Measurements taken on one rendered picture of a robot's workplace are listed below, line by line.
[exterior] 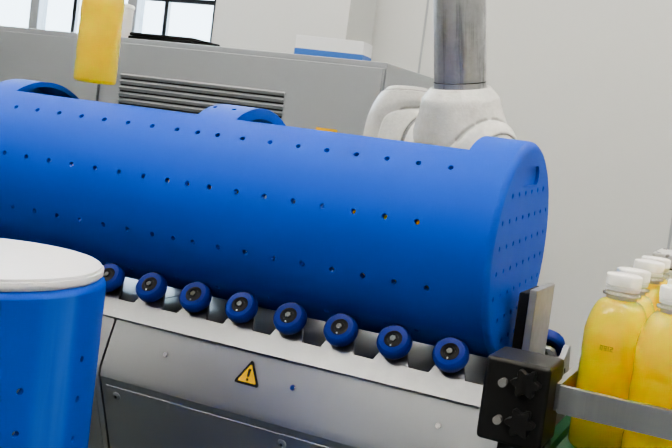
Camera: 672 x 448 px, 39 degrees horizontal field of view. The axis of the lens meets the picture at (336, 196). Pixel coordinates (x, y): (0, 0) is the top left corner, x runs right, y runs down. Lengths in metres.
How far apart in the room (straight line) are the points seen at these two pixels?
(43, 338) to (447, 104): 1.02
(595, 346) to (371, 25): 3.40
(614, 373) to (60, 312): 0.59
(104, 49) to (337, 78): 1.53
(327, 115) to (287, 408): 1.90
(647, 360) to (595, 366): 0.07
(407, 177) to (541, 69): 3.02
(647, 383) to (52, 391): 0.61
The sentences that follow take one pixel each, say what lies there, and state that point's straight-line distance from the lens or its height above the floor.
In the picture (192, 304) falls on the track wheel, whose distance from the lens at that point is 1.34.
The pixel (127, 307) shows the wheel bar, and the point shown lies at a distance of 1.41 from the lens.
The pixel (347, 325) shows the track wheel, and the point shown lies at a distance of 1.24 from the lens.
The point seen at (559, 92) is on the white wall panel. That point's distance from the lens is 4.15.
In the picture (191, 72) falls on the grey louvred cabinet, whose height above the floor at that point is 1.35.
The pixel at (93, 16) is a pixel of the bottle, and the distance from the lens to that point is 1.63.
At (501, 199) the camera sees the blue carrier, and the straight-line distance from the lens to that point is 1.15.
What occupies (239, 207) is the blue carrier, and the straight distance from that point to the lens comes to 1.26.
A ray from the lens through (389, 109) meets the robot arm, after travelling 1.96.
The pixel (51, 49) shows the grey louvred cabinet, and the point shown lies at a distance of 3.69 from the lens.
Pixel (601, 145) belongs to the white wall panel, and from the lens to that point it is 4.11.
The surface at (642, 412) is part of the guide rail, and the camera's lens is 1.05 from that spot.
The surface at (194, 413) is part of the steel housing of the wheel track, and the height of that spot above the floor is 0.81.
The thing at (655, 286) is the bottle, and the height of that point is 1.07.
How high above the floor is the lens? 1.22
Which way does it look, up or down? 4 degrees down
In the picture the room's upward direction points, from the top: 7 degrees clockwise
